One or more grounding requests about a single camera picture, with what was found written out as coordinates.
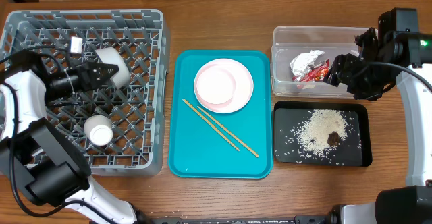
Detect grey bowl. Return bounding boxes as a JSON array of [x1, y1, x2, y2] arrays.
[[94, 47, 130, 89]]

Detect red snack wrapper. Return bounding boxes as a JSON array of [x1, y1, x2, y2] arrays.
[[290, 50, 330, 82]]

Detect white cup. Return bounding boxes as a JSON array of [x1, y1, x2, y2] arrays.
[[84, 115, 113, 146]]

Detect brown food scrap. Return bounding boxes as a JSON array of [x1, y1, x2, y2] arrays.
[[327, 131, 342, 146]]

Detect rice pile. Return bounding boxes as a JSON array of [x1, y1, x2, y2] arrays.
[[274, 108, 362, 166]]

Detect small pink plate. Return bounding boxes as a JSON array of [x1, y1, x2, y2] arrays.
[[194, 65, 236, 105]]

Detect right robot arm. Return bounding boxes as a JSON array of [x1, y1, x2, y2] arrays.
[[323, 8, 431, 224]]

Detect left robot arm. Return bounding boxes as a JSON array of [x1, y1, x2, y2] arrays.
[[1, 50, 146, 223]]

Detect grey dishwasher rack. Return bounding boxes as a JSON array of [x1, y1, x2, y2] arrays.
[[1, 9, 170, 176]]

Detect black waste tray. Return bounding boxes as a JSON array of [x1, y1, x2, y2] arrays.
[[273, 101, 373, 167]]

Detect clear plastic bin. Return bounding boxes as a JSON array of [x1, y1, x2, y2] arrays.
[[271, 26, 367, 99]]

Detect wooden chopstick left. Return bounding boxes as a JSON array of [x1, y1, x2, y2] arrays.
[[182, 99, 240, 152]]

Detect wooden chopstick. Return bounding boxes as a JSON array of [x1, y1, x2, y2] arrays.
[[197, 106, 259, 158], [182, 99, 240, 152]]

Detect wooden chopstick right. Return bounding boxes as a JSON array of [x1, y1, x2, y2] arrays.
[[197, 106, 259, 158]]

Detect large white plate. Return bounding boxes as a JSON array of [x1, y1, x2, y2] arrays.
[[194, 58, 254, 114]]

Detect teal serving tray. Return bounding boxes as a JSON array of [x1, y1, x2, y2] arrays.
[[168, 50, 273, 179]]

